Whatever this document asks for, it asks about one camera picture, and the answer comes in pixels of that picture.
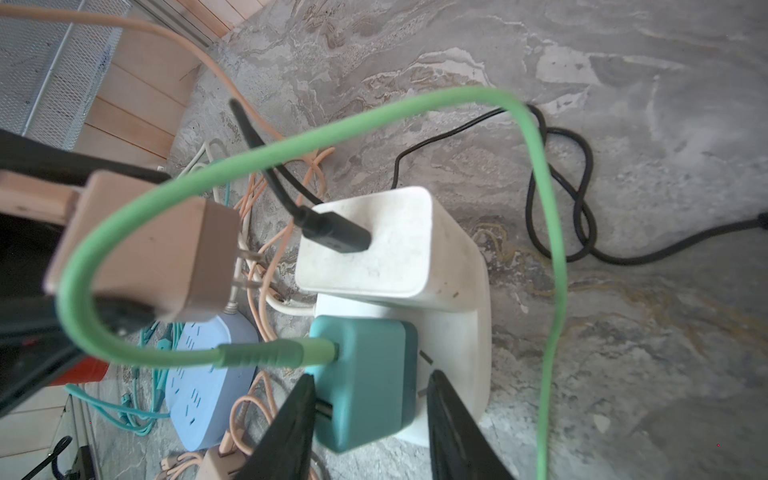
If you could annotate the teal plug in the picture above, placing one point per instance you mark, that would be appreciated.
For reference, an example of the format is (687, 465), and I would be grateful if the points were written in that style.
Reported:
(369, 392)

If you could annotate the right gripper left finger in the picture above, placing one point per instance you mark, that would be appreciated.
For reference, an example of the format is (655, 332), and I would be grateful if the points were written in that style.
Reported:
(284, 451)

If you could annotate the white wire mesh shelf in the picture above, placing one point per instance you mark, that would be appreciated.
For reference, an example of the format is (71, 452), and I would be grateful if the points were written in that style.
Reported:
(50, 75)

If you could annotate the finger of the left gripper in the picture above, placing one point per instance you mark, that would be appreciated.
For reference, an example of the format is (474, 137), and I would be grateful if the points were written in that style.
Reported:
(28, 157)
(35, 350)

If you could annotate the blue power strip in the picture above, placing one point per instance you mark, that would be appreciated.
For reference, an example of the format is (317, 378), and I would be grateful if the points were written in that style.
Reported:
(200, 398)

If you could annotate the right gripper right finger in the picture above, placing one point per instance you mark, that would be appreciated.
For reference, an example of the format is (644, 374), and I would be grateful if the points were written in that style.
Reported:
(458, 449)

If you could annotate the white charger plug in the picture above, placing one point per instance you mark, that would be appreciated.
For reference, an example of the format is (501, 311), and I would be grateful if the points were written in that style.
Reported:
(419, 255)

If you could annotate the pink usb charger plug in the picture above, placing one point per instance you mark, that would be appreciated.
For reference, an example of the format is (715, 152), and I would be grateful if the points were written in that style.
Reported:
(216, 466)

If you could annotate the red pencil cup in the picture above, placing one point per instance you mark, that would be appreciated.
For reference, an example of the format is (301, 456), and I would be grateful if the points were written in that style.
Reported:
(87, 371)

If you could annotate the white power strip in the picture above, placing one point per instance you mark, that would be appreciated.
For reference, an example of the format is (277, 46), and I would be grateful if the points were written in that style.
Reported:
(454, 336)

